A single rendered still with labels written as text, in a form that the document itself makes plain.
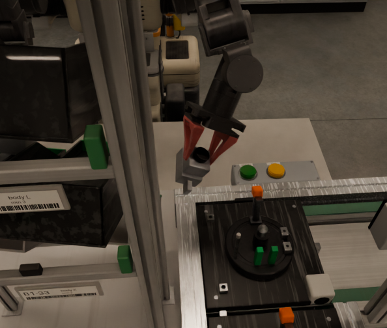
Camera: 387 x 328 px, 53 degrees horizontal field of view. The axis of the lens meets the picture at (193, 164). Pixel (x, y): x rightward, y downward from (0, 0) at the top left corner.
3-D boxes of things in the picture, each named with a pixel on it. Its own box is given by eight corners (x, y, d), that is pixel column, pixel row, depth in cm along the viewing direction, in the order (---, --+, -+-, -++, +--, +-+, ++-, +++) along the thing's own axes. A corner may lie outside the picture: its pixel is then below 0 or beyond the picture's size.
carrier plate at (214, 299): (196, 210, 90) (196, 204, 88) (298, 204, 91) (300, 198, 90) (206, 313, 74) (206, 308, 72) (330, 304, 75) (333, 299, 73)
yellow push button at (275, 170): (266, 168, 99) (266, 163, 97) (281, 167, 99) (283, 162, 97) (268, 180, 96) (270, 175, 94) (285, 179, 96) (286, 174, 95)
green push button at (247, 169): (238, 170, 98) (238, 164, 97) (253, 169, 98) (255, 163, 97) (240, 182, 96) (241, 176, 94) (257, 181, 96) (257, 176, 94)
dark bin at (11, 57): (58, 76, 58) (54, 23, 55) (145, 81, 57) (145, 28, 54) (-82, 133, 32) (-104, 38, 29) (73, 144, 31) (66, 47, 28)
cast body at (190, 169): (175, 153, 77) (192, 135, 72) (195, 159, 79) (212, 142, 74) (174, 192, 73) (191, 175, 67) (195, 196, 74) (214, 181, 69)
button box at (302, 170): (230, 179, 103) (231, 163, 99) (308, 175, 104) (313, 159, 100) (234, 200, 98) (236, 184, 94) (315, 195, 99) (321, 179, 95)
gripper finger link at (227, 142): (223, 176, 72) (243, 128, 69) (188, 166, 69) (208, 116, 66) (210, 162, 78) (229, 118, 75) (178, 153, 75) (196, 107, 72)
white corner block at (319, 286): (301, 284, 78) (305, 274, 75) (323, 282, 78) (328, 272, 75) (307, 306, 75) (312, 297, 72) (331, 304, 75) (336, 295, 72)
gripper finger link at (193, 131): (214, 173, 71) (234, 125, 68) (178, 163, 68) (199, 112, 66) (202, 159, 77) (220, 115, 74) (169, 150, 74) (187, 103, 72)
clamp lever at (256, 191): (249, 216, 83) (251, 185, 80) (259, 215, 83) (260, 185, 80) (253, 226, 80) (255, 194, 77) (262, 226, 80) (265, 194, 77)
